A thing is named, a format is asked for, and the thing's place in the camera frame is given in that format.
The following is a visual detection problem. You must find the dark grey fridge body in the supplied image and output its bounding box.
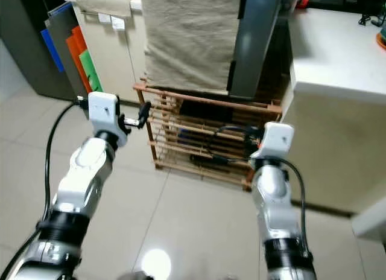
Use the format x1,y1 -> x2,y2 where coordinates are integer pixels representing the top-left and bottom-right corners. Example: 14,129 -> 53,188
227,0 -> 299,100

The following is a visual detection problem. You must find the wooden slatted rack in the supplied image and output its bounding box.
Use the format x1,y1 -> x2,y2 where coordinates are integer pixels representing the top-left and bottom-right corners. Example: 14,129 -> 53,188
134,80 -> 283,191

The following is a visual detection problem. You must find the orange folder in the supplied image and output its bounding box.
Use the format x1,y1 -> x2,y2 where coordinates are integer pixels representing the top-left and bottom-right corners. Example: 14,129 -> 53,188
66,25 -> 94,94

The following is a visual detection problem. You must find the blue folder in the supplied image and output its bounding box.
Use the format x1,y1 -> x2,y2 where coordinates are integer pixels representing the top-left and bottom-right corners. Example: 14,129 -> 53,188
40,28 -> 64,72

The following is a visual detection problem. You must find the white counter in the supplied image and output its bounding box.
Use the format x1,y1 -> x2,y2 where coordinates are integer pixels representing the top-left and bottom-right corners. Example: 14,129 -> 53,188
244,7 -> 386,215

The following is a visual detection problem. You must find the beige towel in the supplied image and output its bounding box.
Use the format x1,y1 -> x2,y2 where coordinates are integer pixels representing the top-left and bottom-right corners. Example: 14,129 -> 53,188
75,0 -> 133,18

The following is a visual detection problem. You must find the dark grey tall cabinet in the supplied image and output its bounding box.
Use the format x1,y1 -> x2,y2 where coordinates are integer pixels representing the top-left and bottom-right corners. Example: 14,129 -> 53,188
15,0 -> 79,101

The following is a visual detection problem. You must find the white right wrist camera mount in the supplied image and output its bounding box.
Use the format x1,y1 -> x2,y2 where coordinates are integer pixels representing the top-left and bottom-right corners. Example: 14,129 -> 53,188
256,122 -> 295,161

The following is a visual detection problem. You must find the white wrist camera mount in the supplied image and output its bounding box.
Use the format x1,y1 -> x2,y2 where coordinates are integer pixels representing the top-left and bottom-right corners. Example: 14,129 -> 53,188
88,92 -> 126,135
256,122 -> 295,161

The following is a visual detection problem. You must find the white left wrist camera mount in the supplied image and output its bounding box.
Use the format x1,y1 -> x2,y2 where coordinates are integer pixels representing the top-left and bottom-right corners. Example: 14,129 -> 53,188
88,92 -> 126,135

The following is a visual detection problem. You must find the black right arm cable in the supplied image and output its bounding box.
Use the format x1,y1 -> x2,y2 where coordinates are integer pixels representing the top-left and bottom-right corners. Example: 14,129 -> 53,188
207,126 -> 314,256

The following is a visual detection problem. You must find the white door frame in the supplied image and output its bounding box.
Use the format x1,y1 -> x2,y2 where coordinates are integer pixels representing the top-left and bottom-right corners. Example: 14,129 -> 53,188
351,196 -> 386,243

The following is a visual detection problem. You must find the black tangled cable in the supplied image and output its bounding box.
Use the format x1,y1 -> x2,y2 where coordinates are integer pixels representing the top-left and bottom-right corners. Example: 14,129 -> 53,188
359,11 -> 384,26

